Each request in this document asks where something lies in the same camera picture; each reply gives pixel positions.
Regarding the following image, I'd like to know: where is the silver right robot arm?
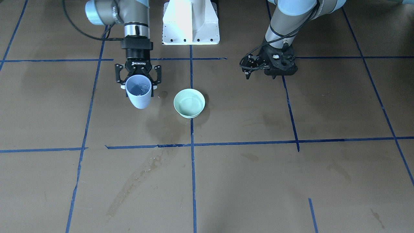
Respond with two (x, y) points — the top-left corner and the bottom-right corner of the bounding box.
(85, 0), (162, 97)

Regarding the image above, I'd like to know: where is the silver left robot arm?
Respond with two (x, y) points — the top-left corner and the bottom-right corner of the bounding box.
(239, 0), (345, 79)

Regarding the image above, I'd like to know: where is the mint green bowl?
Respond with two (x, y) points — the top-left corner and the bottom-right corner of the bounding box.
(173, 88), (206, 118)

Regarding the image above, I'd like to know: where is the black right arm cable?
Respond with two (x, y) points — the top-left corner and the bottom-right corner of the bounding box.
(61, 0), (125, 41)

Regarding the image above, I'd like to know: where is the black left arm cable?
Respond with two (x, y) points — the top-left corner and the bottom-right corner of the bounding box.
(239, 0), (324, 65)

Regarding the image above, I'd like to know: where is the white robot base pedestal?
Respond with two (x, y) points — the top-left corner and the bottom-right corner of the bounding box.
(162, 0), (220, 46)

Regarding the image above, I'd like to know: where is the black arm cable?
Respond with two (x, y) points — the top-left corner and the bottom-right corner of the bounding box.
(61, 0), (125, 41)
(239, 0), (324, 65)

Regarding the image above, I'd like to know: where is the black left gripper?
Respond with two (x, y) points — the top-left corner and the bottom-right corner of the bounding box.
(239, 44), (298, 80)

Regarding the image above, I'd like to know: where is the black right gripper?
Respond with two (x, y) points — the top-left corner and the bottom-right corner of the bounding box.
(115, 38), (162, 97)

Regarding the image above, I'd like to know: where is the light blue plastic cup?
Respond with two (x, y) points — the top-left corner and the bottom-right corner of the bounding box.
(125, 75), (153, 109)

